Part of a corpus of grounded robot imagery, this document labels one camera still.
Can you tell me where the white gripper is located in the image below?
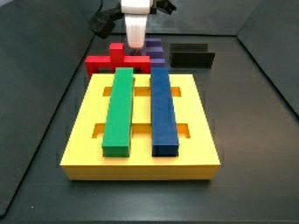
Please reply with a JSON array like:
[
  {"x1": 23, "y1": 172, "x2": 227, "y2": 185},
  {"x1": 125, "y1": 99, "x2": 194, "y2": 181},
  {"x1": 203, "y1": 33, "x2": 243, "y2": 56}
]
[{"x1": 121, "y1": 0, "x2": 154, "y2": 49}]

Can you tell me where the purple cross-shaped block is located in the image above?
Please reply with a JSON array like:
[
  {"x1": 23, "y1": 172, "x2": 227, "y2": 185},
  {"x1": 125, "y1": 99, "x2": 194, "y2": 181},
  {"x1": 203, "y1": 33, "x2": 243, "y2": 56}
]
[{"x1": 142, "y1": 38, "x2": 165, "y2": 67}]

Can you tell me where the black angle fixture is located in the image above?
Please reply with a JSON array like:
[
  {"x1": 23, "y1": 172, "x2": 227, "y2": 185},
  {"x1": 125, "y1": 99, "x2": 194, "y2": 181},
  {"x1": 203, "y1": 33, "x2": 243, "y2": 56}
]
[{"x1": 170, "y1": 44, "x2": 215, "y2": 68}]

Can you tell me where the yellow slotted board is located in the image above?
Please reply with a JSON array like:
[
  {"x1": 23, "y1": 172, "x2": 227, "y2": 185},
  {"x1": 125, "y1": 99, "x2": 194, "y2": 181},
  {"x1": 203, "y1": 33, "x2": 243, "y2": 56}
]
[{"x1": 61, "y1": 74, "x2": 221, "y2": 180}]

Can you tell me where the red cross-shaped block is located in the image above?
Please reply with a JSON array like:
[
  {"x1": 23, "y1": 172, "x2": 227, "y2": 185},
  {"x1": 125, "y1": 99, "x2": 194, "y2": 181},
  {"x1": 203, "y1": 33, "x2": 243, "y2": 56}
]
[{"x1": 86, "y1": 43, "x2": 151, "y2": 77}]

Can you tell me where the blue long bar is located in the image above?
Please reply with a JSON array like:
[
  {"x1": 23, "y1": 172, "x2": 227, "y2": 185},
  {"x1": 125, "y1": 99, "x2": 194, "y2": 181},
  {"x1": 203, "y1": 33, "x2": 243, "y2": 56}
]
[{"x1": 151, "y1": 67, "x2": 179, "y2": 157}]

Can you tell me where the green long bar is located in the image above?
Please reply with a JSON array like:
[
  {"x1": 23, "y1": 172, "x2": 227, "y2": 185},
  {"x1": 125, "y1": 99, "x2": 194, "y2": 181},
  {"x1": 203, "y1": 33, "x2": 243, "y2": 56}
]
[{"x1": 102, "y1": 67, "x2": 135, "y2": 158}]

